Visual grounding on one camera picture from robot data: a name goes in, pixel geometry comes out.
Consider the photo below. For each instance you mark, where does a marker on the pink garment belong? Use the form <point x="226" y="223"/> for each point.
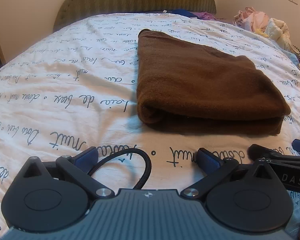
<point x="252" y="18"/>

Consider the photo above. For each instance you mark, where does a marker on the light blue blanket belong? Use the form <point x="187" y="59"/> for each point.
<point x="296" y="60"/>

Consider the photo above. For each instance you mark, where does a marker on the brown knitted sweater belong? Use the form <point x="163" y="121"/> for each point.
<point x="202" y="85"/>

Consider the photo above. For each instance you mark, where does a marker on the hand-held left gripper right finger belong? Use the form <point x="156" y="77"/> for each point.
<point x="210" y="160"/>

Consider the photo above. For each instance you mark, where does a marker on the purple cloth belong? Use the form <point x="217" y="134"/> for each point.
<point x="205" y="16"/>

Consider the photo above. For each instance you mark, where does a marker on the yellow cloth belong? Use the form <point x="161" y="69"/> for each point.
<point x="261" y="33"/>

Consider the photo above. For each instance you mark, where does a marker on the white printed bed cover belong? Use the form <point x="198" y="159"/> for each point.
<point x="65" y="80"/>

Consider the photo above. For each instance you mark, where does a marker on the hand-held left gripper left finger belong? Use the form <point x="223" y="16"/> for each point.
<point x="86" y="158"/>

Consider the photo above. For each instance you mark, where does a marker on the blue cloth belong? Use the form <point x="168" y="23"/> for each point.
<point x="181" y="12"/>

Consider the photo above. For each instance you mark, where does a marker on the cream puffy jacket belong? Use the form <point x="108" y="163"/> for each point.
<point x="280" y="32"/>

